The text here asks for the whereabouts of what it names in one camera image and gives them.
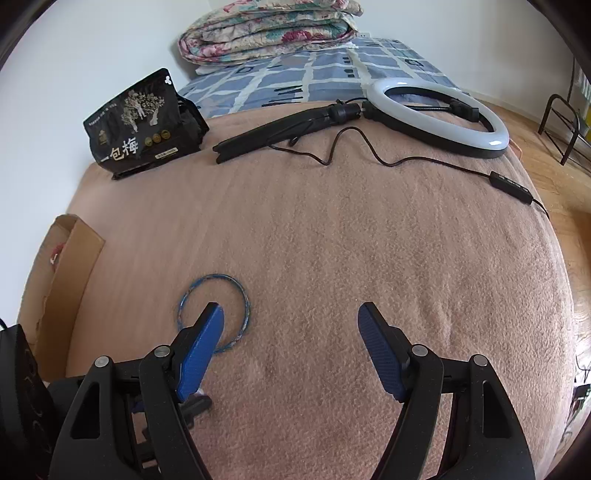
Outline open cardboard box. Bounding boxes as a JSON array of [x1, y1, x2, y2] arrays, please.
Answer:
[[17, 214, 105, 382]]

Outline black ring light cable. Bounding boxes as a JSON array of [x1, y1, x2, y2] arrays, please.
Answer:
[[269, 125, 552, 220]]

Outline black metal rack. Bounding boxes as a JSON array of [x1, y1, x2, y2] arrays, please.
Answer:
[[538, 57, 590, 175]]

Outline folded floral quilt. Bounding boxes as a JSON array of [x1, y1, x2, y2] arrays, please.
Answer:
[[177, 0, 363, 75]]

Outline blue plaid bed sheet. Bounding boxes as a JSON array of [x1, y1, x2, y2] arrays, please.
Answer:
[[179, 37, 455, 118]]

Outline pink brown blanket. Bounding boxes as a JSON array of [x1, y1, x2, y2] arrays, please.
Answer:
[[67, 105, 574, 479]]

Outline black folded tripod stand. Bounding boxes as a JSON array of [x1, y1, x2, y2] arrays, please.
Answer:
[[212, 103, 362, 164]]

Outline jade pendant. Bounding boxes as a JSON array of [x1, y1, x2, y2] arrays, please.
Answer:
[[49, 243, 65, 272]]

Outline black snack bag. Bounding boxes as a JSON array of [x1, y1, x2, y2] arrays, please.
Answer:
[[83, 68, 209, 180]]

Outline blue bangle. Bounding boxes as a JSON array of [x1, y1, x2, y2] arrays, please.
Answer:
[[174, 273, 252, 355]]

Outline white ring light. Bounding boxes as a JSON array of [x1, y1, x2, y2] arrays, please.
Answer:
[[363, 77, 509, 159]]

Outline white power strip and cables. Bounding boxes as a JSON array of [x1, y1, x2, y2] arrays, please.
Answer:
[[565, 336, 591, 444]]

